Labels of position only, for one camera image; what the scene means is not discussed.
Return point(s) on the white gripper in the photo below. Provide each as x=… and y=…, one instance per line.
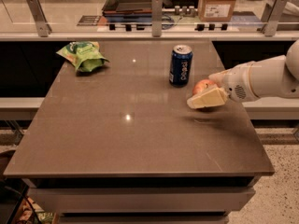
x=237, y=82

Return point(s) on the grey table drawer base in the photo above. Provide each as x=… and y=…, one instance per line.
x=204, y=205

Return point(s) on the brown cardboard box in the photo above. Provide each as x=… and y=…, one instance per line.
x=216, y=10

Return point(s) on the right metal glass bracket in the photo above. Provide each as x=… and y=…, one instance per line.
x=271, y=16

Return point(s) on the left metal glass bracket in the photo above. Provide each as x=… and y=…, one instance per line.
x=42, y=25

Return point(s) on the green rice chip bag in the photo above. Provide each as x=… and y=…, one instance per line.
x=85, y=56

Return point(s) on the orange black tray stack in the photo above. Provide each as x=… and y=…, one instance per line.
x=124, y=7

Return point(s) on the blue Pepsi can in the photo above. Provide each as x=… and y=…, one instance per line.
x=180, y=66

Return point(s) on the red yellow apple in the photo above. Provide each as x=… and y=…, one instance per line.
x=203, y=86

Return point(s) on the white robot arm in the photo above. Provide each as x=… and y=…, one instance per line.
x=277, y=76

